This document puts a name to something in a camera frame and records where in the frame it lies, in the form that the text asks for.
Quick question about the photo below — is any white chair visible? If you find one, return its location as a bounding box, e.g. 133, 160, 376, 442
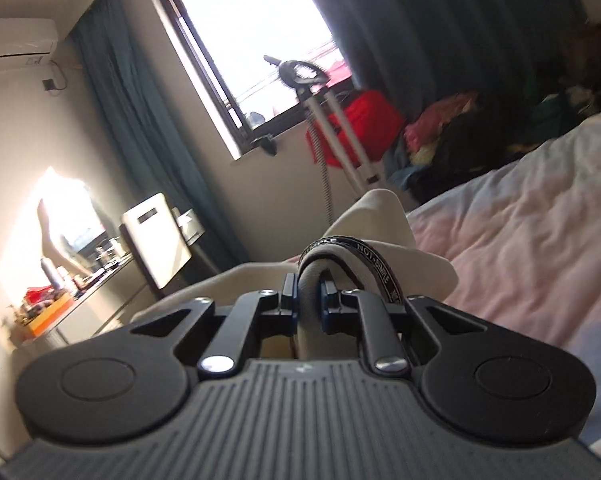
119, 192, 192, 291

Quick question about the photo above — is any black wall plug with cable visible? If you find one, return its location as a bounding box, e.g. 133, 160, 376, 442
41, 60, 71, 97

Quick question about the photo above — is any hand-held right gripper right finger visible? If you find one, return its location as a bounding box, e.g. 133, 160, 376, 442
321, 281, 486, 377

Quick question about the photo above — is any black clothes pile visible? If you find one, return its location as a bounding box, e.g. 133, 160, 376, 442
413, 112, 534, 203

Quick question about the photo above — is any grey bottle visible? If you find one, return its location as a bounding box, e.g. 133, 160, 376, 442
40, 257, 62, 292

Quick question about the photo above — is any orange tray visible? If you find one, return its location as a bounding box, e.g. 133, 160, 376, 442
23, 294, 74, 339

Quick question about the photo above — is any white patterned cloth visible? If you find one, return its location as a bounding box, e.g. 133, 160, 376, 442
565, 85, 597, 107

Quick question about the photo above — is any dark framed window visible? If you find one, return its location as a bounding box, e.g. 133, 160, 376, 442
145, 0, 354, 161

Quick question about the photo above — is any green cloth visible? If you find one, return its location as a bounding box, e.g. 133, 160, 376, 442
531, 94, 587, 142

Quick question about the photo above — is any wavy framed mirror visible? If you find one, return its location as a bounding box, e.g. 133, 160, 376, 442
35, 170, 112, 281

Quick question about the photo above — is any pink cloth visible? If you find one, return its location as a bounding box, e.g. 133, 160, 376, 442
405, 92, 481, 156

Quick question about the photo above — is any white air conditioner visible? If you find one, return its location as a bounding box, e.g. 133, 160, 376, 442
0, 19, 58, 73

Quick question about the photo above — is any red bag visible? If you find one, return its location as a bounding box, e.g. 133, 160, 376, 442
305, 91, 406, 168

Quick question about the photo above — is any pastel bed blanket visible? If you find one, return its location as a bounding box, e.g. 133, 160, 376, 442
405, 107, 601, 446

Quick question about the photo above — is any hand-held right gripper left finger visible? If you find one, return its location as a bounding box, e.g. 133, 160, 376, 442
130, 274, 299, 380

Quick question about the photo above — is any garment steamer with white poles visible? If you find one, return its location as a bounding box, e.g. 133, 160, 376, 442
263, 55, 381, 226

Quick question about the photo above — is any white dressing table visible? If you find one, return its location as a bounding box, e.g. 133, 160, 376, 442
10, 252, 157, 361

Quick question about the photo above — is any narrow blue curtain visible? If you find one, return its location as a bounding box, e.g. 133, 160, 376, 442
70, 0, 221, 271

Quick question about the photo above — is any wide blue curtain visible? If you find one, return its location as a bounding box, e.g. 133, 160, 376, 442
290, 0, 589, 161

